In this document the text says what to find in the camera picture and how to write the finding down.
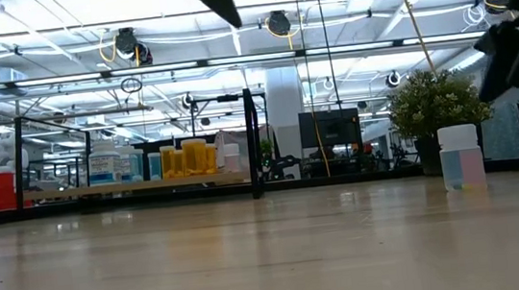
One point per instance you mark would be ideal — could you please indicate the wide orange pill bottle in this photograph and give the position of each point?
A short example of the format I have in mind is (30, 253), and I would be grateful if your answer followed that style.
(194, 157)

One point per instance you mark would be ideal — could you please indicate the white building column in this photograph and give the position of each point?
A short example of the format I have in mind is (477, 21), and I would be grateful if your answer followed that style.
(285, 113)

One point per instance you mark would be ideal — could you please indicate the wooden shelf with black frame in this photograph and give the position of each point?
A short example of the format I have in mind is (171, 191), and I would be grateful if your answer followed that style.
(76, 192)

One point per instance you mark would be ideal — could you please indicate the potted green plant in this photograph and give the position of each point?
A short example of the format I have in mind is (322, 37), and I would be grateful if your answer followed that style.
(438, 102)

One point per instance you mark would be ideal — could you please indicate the medium orange pill bottle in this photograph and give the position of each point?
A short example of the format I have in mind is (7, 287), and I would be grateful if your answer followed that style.
(212, 159)

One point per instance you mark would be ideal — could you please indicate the black background gantry frame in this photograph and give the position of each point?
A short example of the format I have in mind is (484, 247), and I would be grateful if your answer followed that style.
(228, 98)

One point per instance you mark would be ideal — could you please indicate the small green background plant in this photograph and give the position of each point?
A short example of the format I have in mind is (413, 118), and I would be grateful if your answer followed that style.
(266, 150)

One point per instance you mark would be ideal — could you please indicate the grey patterned partition panel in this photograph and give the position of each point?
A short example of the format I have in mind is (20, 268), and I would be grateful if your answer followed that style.
(505, 133)

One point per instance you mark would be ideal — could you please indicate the slim orange pill bottle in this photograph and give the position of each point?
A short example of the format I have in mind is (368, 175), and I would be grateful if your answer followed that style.
(179, 165)
(168, 163)

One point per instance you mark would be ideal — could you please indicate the blue pill bottle white cap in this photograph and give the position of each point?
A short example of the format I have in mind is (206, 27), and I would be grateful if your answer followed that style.
(141, 166)
(154, 166)

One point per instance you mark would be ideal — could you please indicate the white rounded machine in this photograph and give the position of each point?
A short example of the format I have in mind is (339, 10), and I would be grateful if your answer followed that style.
(6, 152)

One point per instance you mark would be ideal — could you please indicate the black monitor screen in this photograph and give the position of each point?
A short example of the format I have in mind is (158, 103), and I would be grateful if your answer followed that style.
(330, 128)

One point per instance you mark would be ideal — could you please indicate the white melatonin supplement bottle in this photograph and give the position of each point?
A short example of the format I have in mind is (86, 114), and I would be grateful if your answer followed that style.
(128, 163)
(105, 168)

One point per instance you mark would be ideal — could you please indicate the long ceiling light bar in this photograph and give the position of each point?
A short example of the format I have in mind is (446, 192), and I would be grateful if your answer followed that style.
(250, 58)

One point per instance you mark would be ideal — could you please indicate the black metal rig frame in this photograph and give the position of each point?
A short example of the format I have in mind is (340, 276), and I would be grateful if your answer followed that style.
(388, 176)

